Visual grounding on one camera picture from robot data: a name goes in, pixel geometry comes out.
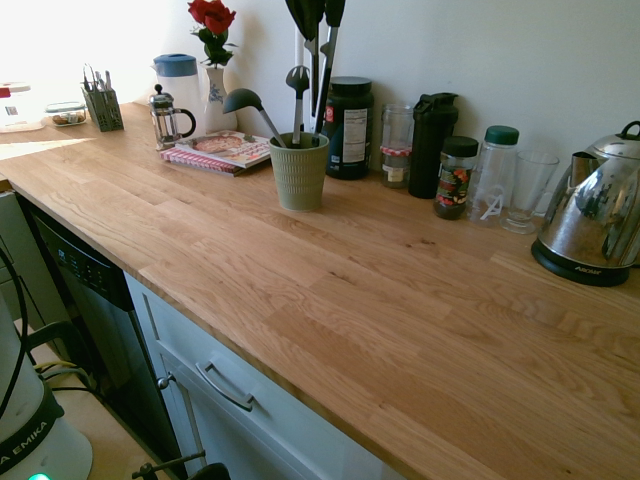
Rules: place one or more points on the steel tongs black tips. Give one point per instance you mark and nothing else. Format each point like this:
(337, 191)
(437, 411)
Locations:
(334, 15)

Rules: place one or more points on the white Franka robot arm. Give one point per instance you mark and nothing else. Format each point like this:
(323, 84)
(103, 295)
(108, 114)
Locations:
(35, 430)

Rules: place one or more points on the green ribbed utensil holder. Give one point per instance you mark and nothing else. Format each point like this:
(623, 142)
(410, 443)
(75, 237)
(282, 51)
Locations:
(299, 172)

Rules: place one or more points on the small jar red checked lid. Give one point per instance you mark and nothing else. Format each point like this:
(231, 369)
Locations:
(396, 170)

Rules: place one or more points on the black Vega protein tub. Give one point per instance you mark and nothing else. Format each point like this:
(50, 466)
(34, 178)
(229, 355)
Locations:
(350, 130)

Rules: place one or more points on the Food Processor cookbook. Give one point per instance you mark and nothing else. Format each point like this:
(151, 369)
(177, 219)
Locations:
(225, 147)

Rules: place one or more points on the empty clear glass jar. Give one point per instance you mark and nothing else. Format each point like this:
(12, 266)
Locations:
(397, 125)

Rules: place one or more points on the black shaker bottle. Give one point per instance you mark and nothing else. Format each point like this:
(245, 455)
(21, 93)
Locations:
(430, 150)

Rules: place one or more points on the red white checked book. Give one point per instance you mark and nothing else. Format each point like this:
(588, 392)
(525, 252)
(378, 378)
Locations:
(200, 161)

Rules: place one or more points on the spice jar black lid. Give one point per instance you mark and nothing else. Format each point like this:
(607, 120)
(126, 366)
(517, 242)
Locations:
(454, 180)

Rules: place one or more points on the white vase blue flowers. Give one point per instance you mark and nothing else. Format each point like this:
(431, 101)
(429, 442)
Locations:
(217, 105)

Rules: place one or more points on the clear bottle green cap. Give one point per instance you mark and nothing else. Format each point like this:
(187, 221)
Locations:
(492, 175)

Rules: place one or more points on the glass French press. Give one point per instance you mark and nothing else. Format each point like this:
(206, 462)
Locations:
(167, 122)

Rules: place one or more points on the round metal cabinet knob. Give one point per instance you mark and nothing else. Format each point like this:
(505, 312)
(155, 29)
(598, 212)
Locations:
(165, 382)

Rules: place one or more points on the white pitcher blue lid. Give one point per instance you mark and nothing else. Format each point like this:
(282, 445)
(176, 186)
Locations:
(177, 80)

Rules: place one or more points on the stemmed clear drinking glass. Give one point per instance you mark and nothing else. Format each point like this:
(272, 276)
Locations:
(530, 190)

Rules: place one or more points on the black front dishwasher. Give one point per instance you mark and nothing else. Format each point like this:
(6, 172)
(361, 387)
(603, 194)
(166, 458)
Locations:
(100, 310)

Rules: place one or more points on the red roses bouquet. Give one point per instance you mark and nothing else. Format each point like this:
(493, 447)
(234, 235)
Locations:
(212, 17)

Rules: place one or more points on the grey cutlery basket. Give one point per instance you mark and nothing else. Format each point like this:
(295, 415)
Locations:
(105, 112)

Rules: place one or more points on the black kettle base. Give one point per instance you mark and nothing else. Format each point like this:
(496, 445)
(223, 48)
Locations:
(575, 265)

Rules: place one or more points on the stainless steel electric kettle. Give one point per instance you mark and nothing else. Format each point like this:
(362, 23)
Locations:
(595, 200)

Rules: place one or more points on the glass food storage container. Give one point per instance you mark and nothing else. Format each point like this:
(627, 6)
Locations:
(65, 115)

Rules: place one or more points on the white container red lid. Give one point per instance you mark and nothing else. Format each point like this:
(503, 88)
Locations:
(15, 107)

